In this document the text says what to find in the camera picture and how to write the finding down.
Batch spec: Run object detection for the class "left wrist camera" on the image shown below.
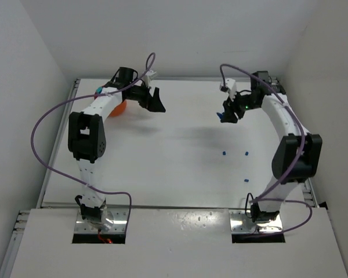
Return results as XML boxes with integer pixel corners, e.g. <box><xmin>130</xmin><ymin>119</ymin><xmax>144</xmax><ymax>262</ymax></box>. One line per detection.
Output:
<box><xmin>142</xmin><ymin>70</ymin><xmax>158</xmax><ymax>87</ymax></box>

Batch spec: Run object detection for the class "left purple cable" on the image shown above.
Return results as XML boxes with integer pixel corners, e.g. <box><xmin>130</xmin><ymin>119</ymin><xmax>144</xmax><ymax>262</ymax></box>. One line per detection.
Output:
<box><xmin>31</xmin><ymin>52</ymin><xmax>157</xmax><ymax>229</ymax></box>

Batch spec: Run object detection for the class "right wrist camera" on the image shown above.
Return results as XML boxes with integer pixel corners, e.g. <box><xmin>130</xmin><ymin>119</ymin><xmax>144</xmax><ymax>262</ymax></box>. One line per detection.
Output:
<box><xmin>219</xmin><ymin>79</ymin><xmax>237</xmax><ymax>101</ymax></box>

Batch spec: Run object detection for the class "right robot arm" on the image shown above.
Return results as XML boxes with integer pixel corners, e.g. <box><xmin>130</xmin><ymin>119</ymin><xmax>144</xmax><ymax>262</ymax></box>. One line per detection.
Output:
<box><xmin>218</xmin><ymin>71</ymin><xmax>322</xmax><ymax>222</ymax></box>

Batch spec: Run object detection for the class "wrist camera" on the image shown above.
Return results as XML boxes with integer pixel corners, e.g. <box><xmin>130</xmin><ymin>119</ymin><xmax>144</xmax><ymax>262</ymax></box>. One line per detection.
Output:
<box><xmin>142</xmin><ymin>70</ymin><xmax>158</xmax><ymax>87</ymax></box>
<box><xmin>219</xmin><ymin>79</ymin><xmax>237</xmax><ymax>101</ymax></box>

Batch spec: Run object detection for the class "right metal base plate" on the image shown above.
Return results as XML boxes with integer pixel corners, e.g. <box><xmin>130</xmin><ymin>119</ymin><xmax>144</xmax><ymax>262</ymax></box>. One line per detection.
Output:
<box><xmin>229</xmin><ymin>210</ymin><xmax>283</xmax><ymax>235</ymax></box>

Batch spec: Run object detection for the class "aluminium table frame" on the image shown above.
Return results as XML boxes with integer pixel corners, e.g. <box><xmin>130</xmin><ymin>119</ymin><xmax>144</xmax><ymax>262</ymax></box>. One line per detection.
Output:
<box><xmin>0</xmin><ymin>75</ymin><xmax>328</xmax><ymax>278</ymax></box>

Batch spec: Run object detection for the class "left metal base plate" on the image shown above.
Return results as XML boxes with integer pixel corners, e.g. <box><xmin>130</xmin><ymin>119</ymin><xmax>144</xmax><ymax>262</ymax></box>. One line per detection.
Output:
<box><xmin>74</xmin><ymin>208</ymin><xmax>128</xmax><ymax>235</ymax></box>

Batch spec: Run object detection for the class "metal base plate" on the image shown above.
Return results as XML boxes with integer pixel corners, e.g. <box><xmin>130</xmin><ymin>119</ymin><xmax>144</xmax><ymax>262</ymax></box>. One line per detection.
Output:
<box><xmin>74</xmin><ymin>208</ymin><xmax>128</xmax><ymax>235</ymax></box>
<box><xmin>229</xmin><ymin>210</ymin><xmax>283</xmax><ymax>235</ymax></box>

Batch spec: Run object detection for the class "orange divided container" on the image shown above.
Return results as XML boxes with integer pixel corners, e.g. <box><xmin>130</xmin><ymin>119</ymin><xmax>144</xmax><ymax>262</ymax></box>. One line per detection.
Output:
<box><xmin>109</xmin><ymin>101</ymin><xmax>127</xmax><ymax>117</ymax></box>

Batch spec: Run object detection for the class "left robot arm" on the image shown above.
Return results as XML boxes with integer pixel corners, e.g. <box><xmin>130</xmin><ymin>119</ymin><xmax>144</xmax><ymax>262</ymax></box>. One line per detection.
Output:
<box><xmin>68</xmin><ymin>67</ymin><xmax>166</xmax><ymax>229</ymax></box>

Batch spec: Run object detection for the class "teal lego brick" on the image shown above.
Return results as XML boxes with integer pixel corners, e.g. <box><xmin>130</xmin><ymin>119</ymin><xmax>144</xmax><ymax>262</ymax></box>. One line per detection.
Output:
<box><xmin>95</xmin><ymin>87</ymin><xmax>103</xmax><ymax>94</ymax></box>

